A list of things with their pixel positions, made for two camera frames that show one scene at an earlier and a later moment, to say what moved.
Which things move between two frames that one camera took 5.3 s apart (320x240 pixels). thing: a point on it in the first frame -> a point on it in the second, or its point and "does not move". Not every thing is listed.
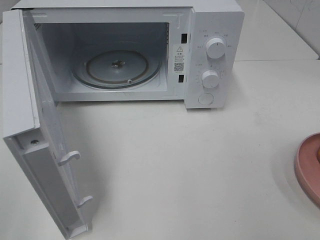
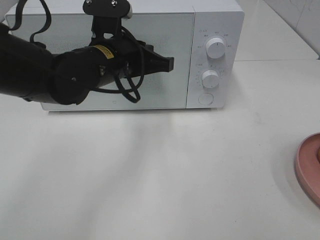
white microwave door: (32, 124) -> (171, 33)
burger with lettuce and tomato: (318, 155) does not move
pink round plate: (307, 168) does not move
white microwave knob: (210, 79) does not move
